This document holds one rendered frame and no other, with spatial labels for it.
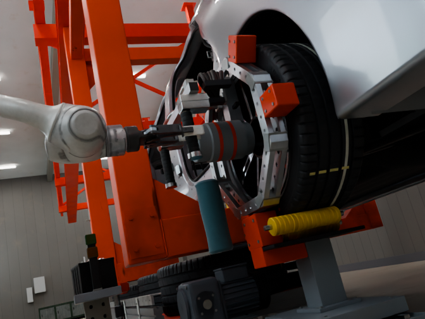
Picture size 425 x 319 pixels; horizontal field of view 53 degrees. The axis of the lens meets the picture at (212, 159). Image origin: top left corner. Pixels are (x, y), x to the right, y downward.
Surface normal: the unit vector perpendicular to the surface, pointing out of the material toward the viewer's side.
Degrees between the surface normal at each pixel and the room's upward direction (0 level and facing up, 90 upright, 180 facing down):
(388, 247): 90
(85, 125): 104
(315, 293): 90
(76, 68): 90
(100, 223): 90
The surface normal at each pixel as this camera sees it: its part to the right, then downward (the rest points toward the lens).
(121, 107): 0.30, -0.32
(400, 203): -0.91, 0.10
